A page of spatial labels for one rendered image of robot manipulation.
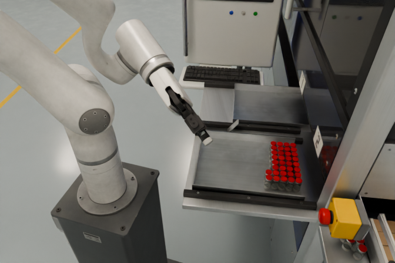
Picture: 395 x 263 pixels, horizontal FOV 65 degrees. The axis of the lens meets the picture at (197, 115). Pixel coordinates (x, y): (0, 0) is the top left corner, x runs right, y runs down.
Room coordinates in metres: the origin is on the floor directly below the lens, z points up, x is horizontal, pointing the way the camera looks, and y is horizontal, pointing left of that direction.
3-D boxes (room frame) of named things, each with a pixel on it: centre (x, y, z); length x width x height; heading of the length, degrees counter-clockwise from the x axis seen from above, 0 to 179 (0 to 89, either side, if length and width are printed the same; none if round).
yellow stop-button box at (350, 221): (0.44, -0.37, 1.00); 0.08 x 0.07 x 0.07; 83
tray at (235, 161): (0.72, -0.17, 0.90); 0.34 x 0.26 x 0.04; 82
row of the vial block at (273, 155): (0.71, -0.26, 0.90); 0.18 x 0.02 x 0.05; 172
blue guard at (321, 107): (1.53, -0.48, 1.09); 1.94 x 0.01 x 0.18; 173
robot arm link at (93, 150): (0.66, 0.31, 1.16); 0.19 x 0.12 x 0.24; 32
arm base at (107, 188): (0.63, 0.29, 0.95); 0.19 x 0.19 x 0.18
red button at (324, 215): (0.45, -0.32, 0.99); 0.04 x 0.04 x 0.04; 83
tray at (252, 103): (1.04, -0.32, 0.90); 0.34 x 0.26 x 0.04; 83
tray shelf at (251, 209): (0.88, -0.23, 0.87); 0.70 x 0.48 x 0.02; 173
